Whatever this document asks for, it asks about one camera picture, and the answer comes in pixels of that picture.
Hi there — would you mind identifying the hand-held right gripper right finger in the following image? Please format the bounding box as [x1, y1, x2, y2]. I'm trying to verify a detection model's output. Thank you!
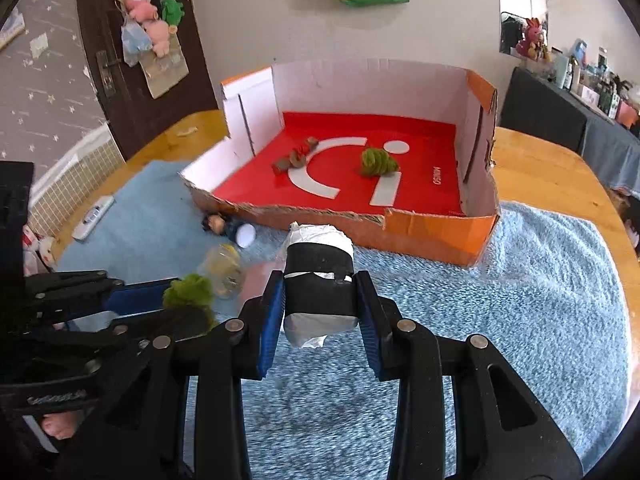
[354, 271, 586, 480]

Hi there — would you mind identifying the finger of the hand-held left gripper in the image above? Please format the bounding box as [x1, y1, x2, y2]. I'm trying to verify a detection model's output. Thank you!
[24, 270, 181, 323]
[0, 306, 218, 411]

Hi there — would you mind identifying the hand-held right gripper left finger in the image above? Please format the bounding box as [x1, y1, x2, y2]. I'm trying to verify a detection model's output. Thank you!
[55, 270, 287, 480]

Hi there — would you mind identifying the green pom-pom ball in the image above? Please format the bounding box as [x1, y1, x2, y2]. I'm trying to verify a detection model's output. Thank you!
[162, 273, 219, 333]
[361, 145, 402, 179]

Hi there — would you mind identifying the black and white roll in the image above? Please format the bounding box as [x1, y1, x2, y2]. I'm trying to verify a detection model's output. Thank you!
[281, 221, 358, 350]

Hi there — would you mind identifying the clear plastic jar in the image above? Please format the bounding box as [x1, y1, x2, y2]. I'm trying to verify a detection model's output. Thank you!
[197, 244, 247, 301]

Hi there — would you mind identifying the cardboard box with red floor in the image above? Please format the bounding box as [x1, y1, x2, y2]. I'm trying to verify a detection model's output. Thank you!
[179, 58, 501, 267]

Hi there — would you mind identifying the person's left hand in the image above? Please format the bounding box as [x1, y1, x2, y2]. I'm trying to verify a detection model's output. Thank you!
[41, 411, 85, 442]

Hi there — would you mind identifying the white and red plush toy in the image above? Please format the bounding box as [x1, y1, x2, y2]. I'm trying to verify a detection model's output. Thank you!
[22, 225, 56, 273]

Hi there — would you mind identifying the white remote control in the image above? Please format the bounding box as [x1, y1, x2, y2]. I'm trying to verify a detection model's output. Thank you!
[71, 195, 116, 241]

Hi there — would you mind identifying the small doll figurine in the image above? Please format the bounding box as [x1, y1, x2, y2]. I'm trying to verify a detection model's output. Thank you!
[201, 212, 240, 240]

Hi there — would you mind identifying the light blue towel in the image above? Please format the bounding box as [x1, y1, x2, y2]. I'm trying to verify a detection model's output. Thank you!
[55, 160, 631, 480]

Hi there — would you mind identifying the wooden stick with red wrap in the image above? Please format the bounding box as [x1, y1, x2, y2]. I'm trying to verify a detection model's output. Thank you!
[271, 136, 320, 176]

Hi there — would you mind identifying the brown paper sheet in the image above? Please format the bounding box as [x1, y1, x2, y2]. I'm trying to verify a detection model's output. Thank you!
[137, 40, 190, 100]

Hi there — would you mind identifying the light blue plastic bag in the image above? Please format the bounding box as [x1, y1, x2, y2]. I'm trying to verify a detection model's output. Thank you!
[121, 20, 153, 66]

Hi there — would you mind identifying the pink plush toy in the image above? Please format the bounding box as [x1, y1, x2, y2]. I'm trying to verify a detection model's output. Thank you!
[125, 0, 161, 23]
[142, 19, 172, 57]

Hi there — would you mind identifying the green plush toy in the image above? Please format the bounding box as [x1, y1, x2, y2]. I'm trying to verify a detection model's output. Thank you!
[160, 0, 185, 26]

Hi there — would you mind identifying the table with dark cloth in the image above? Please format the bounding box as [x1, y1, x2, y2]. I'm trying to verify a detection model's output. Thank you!
[500, 66, 640, 186]

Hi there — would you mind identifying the magenta plush toy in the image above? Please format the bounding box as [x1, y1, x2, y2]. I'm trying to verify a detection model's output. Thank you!
[515, 17, 548, 61]

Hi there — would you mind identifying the row of bottles and jars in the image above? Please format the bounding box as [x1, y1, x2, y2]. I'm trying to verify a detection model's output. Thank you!
[547, 37, 640, 128]

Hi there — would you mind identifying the white wire grid fence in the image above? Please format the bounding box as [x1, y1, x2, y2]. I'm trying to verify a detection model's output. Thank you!
[27, 125, 126, 241]

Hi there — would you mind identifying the metal door handle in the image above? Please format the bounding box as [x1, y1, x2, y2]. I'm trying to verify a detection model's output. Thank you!
[95, 50, 123, 97]

